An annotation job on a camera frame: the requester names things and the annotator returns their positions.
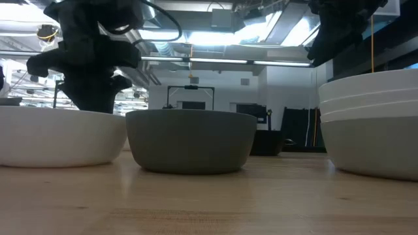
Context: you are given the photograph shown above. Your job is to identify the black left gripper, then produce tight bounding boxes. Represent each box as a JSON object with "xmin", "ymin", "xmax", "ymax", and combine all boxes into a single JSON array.
[{"xmin": 25, "ymin": 34, "xmax": 142, "ymax": 114}]

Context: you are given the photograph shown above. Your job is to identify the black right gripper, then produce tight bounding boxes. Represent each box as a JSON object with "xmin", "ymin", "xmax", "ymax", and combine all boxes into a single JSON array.
[{"xmin": 306, "ymin": 0, "xmax": 389, "ymax": 68}]

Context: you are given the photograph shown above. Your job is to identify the white bowl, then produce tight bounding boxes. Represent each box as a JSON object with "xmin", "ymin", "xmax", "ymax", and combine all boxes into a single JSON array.
[
  {"xmin": 0, "ymin": 105, "xmax": 128, "ymax": 168},
  {"xmin": 318, "ymin": 68, "xmax": 418, "ymax": 103},
  {"xmin": 319, "ymin": 99, "xmax": 418, "ymax": 124},
  {"xmin": 319, "ymin": 87, "xmax": 418, "ymax": 114}
]

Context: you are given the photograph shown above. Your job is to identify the dark grey bowl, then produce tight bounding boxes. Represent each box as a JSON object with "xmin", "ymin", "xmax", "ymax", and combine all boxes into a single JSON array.
[{"xmin": 125, "ymin": 108, "xmax": 258, "ymax": 175}]

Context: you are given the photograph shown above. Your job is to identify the light grey bowl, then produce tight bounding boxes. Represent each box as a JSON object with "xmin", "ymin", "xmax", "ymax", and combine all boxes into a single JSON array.
[{"xmin": 321, "ymin": 114, "xmax": 418, "ymax": 182}]

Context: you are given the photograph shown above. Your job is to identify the black monitor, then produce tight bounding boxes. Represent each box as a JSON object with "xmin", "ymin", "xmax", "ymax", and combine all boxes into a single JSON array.
[
  {"xmin": 234, "ymin": 102, "xmax": 268, "ymax": 125},
  {"xmin": 0, "ymin": 96, "xmax": 24, "ymax": 107},
  {"xmin": 181, "ymin": 101, "xmax": 207, "ymax": 110}
]

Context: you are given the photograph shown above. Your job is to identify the black panels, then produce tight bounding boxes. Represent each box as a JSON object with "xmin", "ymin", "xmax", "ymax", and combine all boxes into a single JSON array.
[{"xmin": 281, "ymin": 106, "xmax": 327, "ymax": 153}]

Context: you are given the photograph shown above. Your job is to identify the grey ceiling box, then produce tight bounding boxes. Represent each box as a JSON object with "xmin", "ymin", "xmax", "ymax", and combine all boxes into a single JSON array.
[{"xmin": 210, "ymin": 8, "xmax": 234, "ymax": 29}]

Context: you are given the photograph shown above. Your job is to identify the black bowl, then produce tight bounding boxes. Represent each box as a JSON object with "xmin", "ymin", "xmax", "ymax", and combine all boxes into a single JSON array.
[{"xmin": 249, "ymin": 129, "xmax": 285, "ymax": 157}]

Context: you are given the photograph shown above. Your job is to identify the long ceiling light bar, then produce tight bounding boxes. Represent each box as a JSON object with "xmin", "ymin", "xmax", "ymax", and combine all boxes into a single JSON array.
[{"xmin": 140, "ymin": 55, "xmax": 312, "ymax": 68}]

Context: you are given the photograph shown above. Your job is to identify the black camera rig frame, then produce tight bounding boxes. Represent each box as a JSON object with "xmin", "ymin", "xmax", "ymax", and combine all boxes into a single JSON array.
[{"xmin": 52, "ymin": 80, "xmax": 66, "ymax": 109}]

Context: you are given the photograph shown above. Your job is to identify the yellow cable reel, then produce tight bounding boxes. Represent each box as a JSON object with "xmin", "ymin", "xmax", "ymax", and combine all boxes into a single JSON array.
[{"xmin": 35, "ymin": 23, "xmax": 60, "ymax": 42}]

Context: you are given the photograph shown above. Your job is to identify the black frame stand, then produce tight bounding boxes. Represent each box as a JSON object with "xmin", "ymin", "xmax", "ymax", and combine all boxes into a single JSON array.
[{"xmin": 166, "ymin": 84, "xmax": 216, "ymax": 110}]

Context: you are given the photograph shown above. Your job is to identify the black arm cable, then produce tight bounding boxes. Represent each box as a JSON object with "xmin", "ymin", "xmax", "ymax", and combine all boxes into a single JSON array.
[{"xmin": 114, "ymin": 0, "xmax": 183, "ymax": 44}]

